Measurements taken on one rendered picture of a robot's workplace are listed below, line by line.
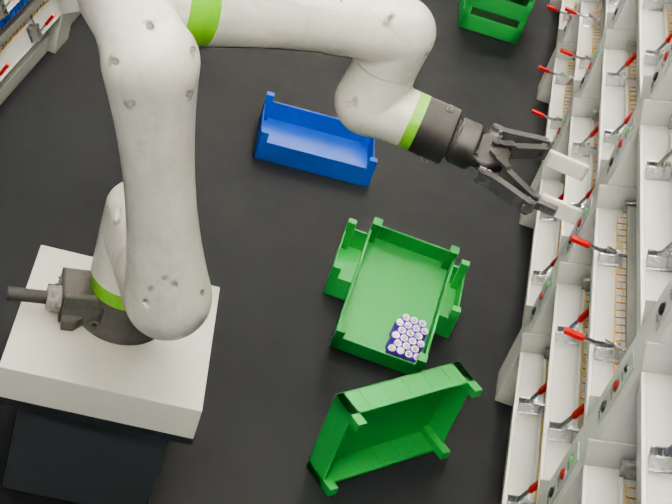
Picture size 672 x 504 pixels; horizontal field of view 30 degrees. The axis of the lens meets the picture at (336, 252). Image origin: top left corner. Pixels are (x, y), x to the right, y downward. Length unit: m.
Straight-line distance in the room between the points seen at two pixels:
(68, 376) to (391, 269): 1.04
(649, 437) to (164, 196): 0.70
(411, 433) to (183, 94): 1.18
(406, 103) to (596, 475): 0.62
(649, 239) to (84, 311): 0.90
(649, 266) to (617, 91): 0.96
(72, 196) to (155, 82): 1.35
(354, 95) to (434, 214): 1.30
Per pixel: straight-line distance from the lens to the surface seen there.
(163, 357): 2.04
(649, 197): 2.12
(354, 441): 2.45
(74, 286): 2.04
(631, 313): 2.13
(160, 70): 1.55
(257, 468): 2.39
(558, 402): 2.25
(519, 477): 2.37
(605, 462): 1.87
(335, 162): 3.15
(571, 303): 2.48
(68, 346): 2.02
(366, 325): 2.72
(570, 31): 3.80
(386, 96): 1.91
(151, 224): 1.71
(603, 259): 2.27
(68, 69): 3.31
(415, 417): 2.52
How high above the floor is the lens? 1.74
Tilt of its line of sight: 36 degrees down
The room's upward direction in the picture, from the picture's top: 21 degrees clockwise
